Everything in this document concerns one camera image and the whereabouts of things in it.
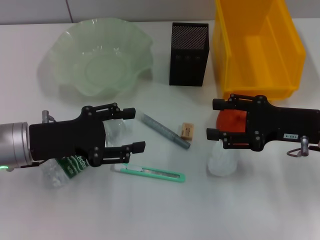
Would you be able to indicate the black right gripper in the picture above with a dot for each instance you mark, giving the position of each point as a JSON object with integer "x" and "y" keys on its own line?
{"x": 280, "y": 125}

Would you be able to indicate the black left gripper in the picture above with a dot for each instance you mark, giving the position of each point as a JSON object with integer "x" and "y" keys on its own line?
{"x": 62, "y": 137}

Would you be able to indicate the red tomato-like ball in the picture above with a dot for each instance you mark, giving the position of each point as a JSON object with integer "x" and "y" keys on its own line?
{"x": 232, "y": 122}

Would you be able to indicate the white paper ball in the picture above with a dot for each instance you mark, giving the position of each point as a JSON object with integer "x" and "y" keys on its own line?
{"x": 221, "y": 162}

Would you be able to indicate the clear green-label water bottle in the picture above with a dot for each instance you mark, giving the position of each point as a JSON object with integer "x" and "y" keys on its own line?
{"x": 70, "y": 167}

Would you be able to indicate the grey marker pen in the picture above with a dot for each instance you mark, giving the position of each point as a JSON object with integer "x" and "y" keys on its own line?
{"x": 162, "y": 130}

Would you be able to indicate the tan eraser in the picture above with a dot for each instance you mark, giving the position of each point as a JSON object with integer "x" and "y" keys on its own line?
{"x": 187, "y": 131}

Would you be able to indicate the green utility knife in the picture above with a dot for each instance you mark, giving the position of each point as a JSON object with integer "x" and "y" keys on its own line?
{"x": 150, "y": 172}

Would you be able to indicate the black mesh pen holder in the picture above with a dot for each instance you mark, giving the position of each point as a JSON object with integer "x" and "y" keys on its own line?
{"x": 187, "y": 65}

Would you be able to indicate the green wavy glass fruit plate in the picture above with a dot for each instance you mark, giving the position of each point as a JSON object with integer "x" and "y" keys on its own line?
{"x": 100, "y": 62}

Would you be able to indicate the yellow plastic bin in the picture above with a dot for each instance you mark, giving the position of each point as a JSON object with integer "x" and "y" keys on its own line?
{"x": 262, "y": 62}

